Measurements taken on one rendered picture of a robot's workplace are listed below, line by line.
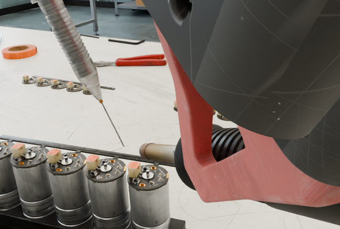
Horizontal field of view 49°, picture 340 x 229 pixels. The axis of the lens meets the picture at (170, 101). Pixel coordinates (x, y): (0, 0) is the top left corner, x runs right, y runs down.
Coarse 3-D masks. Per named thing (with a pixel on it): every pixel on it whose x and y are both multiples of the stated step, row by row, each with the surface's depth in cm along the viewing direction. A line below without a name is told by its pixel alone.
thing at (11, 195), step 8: (0, 160) 25; (8, 160) 25; (0, 168) 25; (8, 168) 26; (0, 176) 25; (8, 176) 26; (0, 184) 26; (8, 184) 26; (16, 184) 26; (0, 192) 26; (8, 192) 26; (16, 192) 26; (0, 200) 26; (8, 200) 26; (16, 200) 27; (0, 208) 26; (8, 208) 26
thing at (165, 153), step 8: (144, 144) 19; (152, 144) 18; (160, 144) 17; (168, 144) 17; (144, 152) 19; (152, 152) 18; (160, 152) 17; (168, 152) 16; (160, 160) 17; (168, 160) 16
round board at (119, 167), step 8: (104, 160) 24; (120, 160) 24; (96, 168) 23; (112, 168) 23; (120, 168) 23; (88, 176) 23; (96, 176) 23; (104, 176) 23; (112, 176) 23; (120, 176) 23
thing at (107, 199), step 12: (108, 168) 23; (120, 180) 23; (96, 192) 23; (108, 192) 23; (120, 192) 23; (96, 204) 23; (108, 204) 23; (120, 204) 23; (96, 216) 24; (108, 216) 23; (120, 216) 24; (96, 228) 24; (108, 228) 24; (120, 228) 24
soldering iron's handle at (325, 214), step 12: (216, 132) 12; (228, 132) 11; (180, 144) 13; (216, 144) 11; (228, 144) 11; (240, 144) 10; (180, 156) 13; (216, 156) 11; (228, 156) 10; (180, 168) 13; (276, 204) 9; (288, 204) 8; (336, 204) 7; (312, 216) 8; (324, 216) 8; (336, 216) 7
